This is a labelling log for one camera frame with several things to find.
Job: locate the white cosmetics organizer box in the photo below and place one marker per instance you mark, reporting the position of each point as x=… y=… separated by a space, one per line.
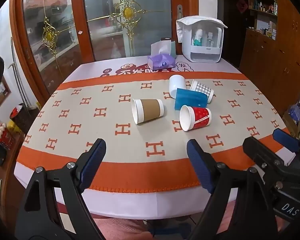
x=205 y=52

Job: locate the cardboard box with items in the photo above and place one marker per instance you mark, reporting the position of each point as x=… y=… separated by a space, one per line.
x=298 y=120

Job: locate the blue plastic cup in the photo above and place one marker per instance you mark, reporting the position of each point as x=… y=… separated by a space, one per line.
x=190 y=100

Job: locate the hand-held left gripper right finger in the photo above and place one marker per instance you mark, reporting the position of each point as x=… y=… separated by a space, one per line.
x=200 y=166

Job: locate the white bottle teal label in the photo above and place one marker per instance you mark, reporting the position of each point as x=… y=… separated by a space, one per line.
x=198 y=38

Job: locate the brown sleeve paper cup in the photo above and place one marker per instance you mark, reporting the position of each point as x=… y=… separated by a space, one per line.
x=150 y=110

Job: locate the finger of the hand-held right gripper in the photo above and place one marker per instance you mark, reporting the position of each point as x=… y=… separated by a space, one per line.
x=257 y=151
x=286 y=140

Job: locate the purple tissue box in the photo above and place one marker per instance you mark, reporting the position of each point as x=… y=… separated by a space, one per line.
x=161 y=61

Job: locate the red box of white balls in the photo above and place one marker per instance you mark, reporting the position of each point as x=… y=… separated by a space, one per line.
x=1 y=135

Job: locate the grey checkered paper cup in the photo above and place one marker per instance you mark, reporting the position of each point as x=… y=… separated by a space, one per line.
x=201 y=88

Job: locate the red paper wall ornament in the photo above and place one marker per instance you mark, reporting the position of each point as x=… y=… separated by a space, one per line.
x=241 y=5

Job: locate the glass sliding door gold ornament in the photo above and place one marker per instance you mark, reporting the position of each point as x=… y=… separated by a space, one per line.
x=55 y=30
x=140 y=17

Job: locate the orange patterned blanket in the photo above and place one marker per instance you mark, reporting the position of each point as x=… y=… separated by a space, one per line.
x=110 y=140

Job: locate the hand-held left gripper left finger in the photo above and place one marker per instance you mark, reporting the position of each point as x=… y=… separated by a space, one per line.
x=92 y=163

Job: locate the dark woven basket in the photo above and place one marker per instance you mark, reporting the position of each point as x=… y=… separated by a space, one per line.
x=21 y=120

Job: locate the red paper cup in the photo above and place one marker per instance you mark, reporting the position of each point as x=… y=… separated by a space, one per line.
x=198 y=117

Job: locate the white cup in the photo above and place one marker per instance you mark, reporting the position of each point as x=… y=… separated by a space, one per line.
x=177 y=85

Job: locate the white printed table cover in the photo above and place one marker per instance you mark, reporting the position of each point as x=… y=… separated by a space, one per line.
x=130 y=205

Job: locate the shelf of bottles and boxes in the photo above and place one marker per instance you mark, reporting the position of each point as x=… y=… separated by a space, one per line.
x=267 y=7

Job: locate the framed picture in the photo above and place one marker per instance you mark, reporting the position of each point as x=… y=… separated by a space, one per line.
x=2 y=90

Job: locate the clear bottle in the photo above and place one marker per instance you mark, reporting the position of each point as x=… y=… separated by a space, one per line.
x=210 y=39

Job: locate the wooden wall cabinet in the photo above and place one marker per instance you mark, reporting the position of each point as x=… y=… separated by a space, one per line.
x=277 y=62

